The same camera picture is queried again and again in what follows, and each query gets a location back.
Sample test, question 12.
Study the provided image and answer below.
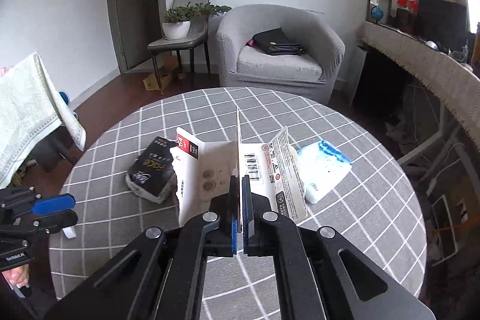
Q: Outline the white red cardboard package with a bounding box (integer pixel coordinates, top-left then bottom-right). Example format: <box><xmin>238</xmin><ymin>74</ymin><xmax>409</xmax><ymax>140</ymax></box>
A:
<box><xmin>170</xmin><ymin>126</ymin><xmax>308</xmax><ymax>226</ymax></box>

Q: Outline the white blue tissue pack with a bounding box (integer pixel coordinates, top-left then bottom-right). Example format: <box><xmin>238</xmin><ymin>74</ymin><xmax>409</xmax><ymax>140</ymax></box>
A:
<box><xmin>297</xmin><ymin>140</ymin><xmax>352</xmax><ymax>204</ymax></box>

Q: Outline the person's left hand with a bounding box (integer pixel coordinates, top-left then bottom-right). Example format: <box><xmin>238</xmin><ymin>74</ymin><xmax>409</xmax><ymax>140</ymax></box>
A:
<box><xmin>2</xmin><ymin>264</ymin><xmax>29</xmax><ymax>288</ymax></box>

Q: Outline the black tissue pack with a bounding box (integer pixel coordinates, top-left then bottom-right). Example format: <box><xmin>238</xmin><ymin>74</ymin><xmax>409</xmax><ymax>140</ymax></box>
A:
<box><xmin>125</xmin><ymin>136</ymin><xmax>176</xmax><ymax>205</ymax></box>

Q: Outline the white patterned tablecloth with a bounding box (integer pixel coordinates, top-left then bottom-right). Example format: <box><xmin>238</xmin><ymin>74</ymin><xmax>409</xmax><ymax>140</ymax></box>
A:
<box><xmin>1</xmin><ymin>52</ymin><xmax>86</xmax><ymax>188</ymax></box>

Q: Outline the grey checked tablecloth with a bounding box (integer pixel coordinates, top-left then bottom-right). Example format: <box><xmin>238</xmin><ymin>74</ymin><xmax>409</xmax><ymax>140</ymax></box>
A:
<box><xmin>49</xmin><ymin>88</ymin><xmax>433</xmax><ymax>319</ymax></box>

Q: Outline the grey armchair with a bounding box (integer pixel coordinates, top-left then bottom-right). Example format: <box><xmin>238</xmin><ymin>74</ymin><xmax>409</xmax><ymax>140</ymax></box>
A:
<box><xmin>216</xmin><ymin>4</ymin><xmax>345</xmax><ymax>104</ymax></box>

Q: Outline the cardboard box on floor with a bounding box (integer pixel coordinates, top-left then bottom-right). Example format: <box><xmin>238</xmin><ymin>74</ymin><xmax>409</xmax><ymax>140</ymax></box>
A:
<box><xmin>143</xmin><ymin>55</ymin><xmax>179</xmax><ymax>93</ymax></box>

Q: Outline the black handbag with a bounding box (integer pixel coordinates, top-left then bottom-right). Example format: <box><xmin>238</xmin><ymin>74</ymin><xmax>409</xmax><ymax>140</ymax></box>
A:
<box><xmin>251</xmin><ymin>28</ymin><xmax>306</xmax><ymax>56</ymax></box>

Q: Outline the potted green plant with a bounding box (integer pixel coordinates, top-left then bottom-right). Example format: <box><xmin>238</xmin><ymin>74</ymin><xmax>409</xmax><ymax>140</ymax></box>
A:
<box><xmin>162</xmin><ymin>2</ymin><xmax>231</xmax><ymax>40</ymax></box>

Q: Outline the grey dining chair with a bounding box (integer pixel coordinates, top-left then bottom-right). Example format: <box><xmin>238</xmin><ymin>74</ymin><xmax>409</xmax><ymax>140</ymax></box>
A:
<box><xmin>147</xmin><ymin>0</ymin><xmax>211</xmax><ymax>76</ymax></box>

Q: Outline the beige fringed desk cloth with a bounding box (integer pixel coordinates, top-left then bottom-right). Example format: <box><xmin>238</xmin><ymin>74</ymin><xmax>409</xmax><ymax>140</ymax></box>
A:
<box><xmin>356</xmin><ymin>21</ymin><xmax>480</xmax><ymax>145</ymax></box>

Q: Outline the small blue globe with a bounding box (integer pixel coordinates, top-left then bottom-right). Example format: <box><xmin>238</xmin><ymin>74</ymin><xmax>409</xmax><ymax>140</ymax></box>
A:
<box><xmin>370</xmin><ymin>6</ymin><xmax>384</xmax><ymax>24</ymax></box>

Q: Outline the framed picture on desk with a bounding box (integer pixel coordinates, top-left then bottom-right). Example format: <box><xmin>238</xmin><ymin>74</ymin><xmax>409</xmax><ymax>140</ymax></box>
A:
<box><xmin>365</xmin><ymin>0</ymin><xmax>392</xmax><ymax>24</ymax></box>

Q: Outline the black monitor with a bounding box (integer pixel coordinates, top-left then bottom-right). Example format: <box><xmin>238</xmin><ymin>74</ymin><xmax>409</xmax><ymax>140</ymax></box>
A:
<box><xmin>413</xmin><ymin>0</ymin><xmax>467</xmax><ymax>51</ymax></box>

